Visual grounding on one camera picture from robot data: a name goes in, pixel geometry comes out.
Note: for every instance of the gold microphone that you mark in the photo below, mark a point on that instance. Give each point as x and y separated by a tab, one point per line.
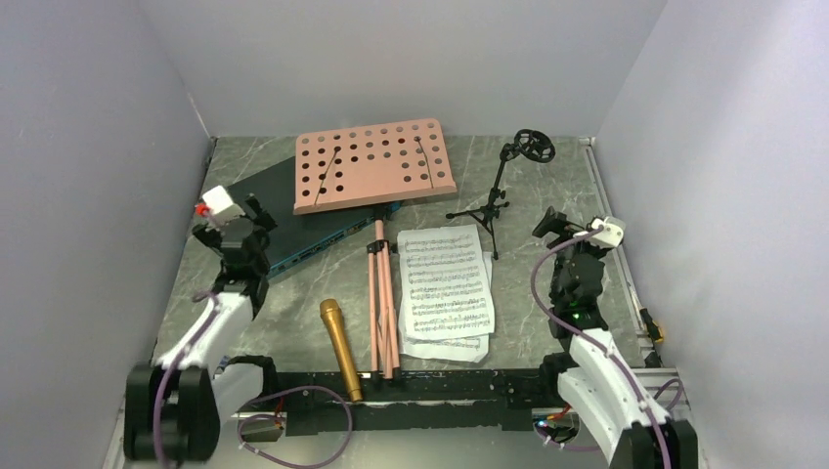
332	317

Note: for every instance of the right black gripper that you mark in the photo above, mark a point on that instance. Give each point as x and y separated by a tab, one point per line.
551	222

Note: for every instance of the pink music stand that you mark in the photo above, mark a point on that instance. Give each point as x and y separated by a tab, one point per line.
372	166

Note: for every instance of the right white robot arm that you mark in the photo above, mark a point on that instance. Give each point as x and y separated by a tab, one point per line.
628	424

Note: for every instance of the top sheet music page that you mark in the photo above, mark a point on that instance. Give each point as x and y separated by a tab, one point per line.
445	284

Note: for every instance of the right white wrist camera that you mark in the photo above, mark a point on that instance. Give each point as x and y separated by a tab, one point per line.
608	232

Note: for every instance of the yellow black screwdriver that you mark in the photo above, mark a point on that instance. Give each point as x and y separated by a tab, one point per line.
651	324

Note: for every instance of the black blue flat box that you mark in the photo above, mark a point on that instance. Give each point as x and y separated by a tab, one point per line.
297	237

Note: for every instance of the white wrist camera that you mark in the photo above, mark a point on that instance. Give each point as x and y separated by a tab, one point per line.
608	232
217	207

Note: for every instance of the bottom sheet music page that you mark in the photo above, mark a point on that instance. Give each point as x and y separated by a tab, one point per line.
465	349

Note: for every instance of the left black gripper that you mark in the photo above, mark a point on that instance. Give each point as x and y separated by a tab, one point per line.
263	222

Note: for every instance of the sheet music page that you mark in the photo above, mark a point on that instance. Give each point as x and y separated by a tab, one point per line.
445	284
465	349

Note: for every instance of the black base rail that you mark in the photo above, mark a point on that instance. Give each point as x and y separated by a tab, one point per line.
509	399

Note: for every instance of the black microphone stand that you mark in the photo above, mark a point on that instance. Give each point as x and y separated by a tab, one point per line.
533	145

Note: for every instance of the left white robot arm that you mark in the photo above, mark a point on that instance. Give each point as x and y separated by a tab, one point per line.
175	406

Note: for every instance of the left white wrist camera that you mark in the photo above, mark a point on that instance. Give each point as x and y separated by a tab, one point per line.
217	207

